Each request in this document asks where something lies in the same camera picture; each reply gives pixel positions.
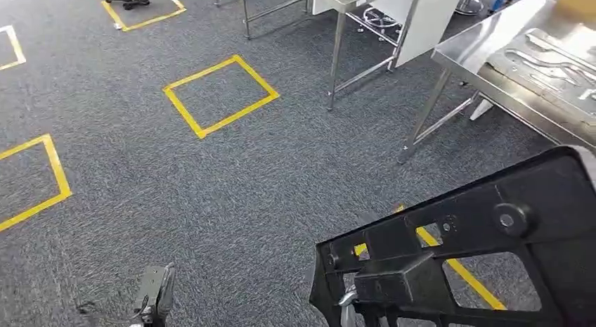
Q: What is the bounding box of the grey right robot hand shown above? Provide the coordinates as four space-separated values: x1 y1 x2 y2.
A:
338 287 360 327

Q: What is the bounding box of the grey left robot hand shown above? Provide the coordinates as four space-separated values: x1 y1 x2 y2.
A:
129 262 177 327

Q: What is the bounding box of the black plastic panel with cutouts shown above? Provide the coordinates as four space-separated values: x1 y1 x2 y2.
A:
309 145 596 327

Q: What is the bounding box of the yellow floor tape square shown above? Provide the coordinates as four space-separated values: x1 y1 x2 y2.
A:
353 203 508 312

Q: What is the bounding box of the small white board piece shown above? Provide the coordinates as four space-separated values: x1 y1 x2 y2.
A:
469 97 495 122

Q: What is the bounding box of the stainless steel bench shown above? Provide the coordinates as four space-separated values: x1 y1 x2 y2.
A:
396 0 596 165

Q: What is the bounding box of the black footed stand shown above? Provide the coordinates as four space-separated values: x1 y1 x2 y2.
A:
103 0 152 12

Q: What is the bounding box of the white board panel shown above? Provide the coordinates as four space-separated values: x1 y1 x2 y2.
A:
370 0 465 70

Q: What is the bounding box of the embossed metal plate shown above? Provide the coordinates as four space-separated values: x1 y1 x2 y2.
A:
478 27 596 131

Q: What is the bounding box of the chrome round stool base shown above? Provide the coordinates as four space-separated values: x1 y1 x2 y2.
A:
455 0 486 16

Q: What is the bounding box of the brown cardboard box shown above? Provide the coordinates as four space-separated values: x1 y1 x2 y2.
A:
555 0 596 23

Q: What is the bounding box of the chrome ring stool base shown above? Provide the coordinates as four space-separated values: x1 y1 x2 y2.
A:
356 6 403 42

